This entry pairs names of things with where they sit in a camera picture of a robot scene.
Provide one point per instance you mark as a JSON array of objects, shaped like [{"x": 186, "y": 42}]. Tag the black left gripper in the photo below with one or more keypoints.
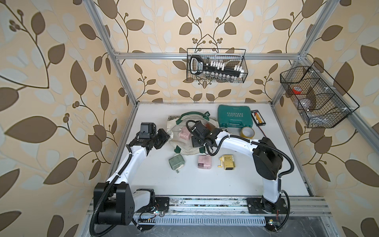
[{"x": 164, "y": 137}]

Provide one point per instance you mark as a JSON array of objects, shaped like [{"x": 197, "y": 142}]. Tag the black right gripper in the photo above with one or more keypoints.
[{"x": 194, "y": 141}]

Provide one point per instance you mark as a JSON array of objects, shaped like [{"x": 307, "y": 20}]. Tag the pink pencil sharpener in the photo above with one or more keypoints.
[
  {"x": 204, "y": 162},
  {"x": 185, "y": 134}
]

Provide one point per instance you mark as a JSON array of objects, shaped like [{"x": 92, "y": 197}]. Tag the cream floral tote bag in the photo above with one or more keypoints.
[{"x": 176, "y": 123}]

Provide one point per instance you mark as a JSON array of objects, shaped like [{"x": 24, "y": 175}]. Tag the yellow pencil sharpener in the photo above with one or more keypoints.
[{"x": 227, "y": 162}]

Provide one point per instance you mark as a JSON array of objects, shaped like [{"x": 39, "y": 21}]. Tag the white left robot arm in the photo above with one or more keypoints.
[{"x": 114, "y": 201}]

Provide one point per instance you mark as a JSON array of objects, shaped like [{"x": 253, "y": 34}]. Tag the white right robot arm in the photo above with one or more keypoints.
[{"x": 270, "y": 163}]

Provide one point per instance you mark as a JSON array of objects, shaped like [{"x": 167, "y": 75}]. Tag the green plastic tool case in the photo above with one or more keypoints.
[{"x": 234, "y": 116}]

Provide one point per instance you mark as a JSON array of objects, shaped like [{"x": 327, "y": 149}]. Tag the yellow tape roll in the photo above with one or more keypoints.
[{"x": 247, "y": 132}]

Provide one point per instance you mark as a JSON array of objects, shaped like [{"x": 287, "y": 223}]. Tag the black parallel charging board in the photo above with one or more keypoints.
[{"x": 257, "y": 118}]

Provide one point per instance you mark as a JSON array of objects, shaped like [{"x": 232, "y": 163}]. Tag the black socket wrench set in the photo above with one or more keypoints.
[{"x": 207, "y": 65}]

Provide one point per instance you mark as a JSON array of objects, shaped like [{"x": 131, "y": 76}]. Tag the red tape roll in basket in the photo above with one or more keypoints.
[{"x": 297, "y": 90}]

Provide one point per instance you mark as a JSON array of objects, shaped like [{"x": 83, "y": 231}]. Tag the black wire basket back wall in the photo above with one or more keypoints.
[{"x": 219, "y": 53}]

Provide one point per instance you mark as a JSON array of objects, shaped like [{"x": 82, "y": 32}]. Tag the black wire basket wall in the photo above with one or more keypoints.
[
  {"x": 325, "y": 101},
  {"x": 219, "y": 53}
]

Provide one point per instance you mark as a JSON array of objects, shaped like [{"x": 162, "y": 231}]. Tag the black wire basket right wall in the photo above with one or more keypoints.
[{"x": 325, "y": 101}]

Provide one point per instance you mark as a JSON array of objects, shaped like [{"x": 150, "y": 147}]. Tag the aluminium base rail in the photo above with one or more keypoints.
[{"x": 240, "y": 206}]

